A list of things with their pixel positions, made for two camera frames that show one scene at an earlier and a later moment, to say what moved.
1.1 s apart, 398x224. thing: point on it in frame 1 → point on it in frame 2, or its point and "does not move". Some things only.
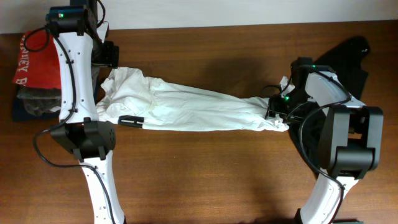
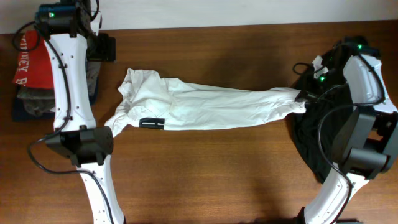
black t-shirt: x=346 y=60 does not move
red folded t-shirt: x=39 y=63 does not move
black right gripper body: x=285 y=106 → x=319 y=89
